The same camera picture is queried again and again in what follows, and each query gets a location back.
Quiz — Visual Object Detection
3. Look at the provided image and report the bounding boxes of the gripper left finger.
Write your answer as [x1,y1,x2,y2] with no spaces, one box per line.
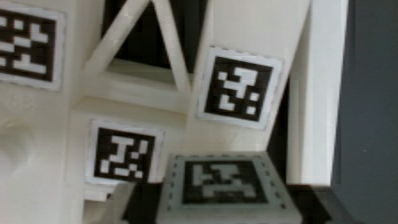
[104,183,162,224]

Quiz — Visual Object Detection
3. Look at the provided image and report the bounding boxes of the white tagged cube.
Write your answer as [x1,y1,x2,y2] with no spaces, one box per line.
[157,152,303,224]

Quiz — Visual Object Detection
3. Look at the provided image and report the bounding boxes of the white chair back part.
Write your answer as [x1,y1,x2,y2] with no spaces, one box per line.
[0,0,349,224]

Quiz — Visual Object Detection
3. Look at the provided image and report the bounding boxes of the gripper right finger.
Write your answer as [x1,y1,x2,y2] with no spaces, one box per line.
[287,185,363,224]

